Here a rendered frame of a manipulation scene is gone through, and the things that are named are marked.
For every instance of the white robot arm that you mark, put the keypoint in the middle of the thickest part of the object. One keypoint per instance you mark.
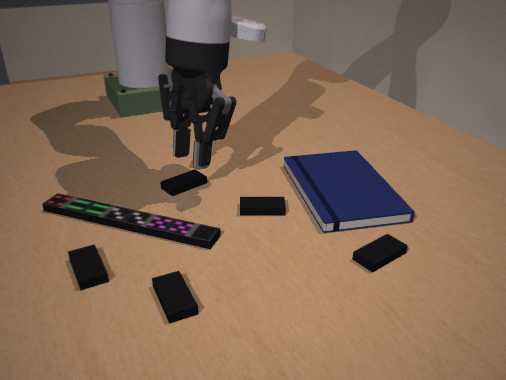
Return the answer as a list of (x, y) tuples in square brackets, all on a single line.
[(139, 37)]

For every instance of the black domino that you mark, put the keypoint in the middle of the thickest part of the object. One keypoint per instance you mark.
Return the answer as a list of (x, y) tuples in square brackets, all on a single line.
[(192, 233), (105, 214), (183, 182), (88, 267), (66, 205), (379, 252), (147, 223), (262, 206), (175, 297)]

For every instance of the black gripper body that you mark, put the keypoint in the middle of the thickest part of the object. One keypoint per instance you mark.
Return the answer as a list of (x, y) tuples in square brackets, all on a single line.
[(204, 62)]

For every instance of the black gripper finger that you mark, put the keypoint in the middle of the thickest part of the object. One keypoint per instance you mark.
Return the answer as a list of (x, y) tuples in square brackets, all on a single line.
[(179, 123), (219, 116)]

